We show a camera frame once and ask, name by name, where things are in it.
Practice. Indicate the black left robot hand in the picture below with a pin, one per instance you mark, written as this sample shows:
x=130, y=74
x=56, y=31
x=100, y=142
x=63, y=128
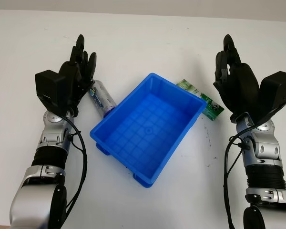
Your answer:
x=71, y=71

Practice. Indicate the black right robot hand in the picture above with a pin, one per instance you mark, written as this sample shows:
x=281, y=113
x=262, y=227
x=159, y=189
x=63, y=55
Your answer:
x=243, y=83

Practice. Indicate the silver printed can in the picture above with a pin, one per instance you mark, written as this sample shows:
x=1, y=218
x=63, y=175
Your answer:
x=101, y=96

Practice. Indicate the green toothpaste box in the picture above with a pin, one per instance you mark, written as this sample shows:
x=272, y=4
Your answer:
x=212, y=107

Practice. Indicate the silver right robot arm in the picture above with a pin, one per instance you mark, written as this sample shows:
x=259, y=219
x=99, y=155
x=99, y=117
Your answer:
x=264, y=145

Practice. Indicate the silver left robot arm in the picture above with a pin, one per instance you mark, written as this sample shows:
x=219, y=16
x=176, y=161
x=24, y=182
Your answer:
x=47, y=133

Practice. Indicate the blue plastic tray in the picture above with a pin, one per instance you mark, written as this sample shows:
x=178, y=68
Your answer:
x=145, y=128

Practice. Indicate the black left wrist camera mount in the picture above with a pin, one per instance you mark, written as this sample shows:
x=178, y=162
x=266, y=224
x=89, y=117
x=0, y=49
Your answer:
x=50, y=88

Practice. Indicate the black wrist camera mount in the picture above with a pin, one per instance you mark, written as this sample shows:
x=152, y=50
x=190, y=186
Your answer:
x=50, y=88
x=276, y=93

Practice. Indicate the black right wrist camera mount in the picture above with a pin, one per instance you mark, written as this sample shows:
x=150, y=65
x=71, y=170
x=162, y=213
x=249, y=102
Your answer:
x=276, y=93

